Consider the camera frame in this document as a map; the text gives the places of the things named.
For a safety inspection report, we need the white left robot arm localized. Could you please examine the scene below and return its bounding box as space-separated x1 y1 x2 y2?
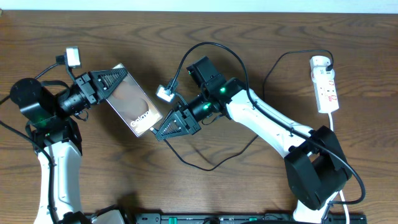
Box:
10 68 129 223

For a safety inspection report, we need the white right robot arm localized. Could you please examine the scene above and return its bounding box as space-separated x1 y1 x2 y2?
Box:
152 57 352 223

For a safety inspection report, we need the white USB charger adapter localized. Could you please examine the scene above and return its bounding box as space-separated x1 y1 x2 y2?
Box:
310 55 333 71

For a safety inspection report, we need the black charging cable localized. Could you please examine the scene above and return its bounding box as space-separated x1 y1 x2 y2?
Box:
149 49 335 172

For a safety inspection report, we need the smartphone with bronze back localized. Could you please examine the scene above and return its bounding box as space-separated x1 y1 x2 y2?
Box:
106 63 163 138

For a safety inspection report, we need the white power strip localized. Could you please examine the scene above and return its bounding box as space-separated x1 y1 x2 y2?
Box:
311 66 339 113

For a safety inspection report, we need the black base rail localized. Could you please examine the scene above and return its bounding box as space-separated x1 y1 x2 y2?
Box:
85 205 368 224

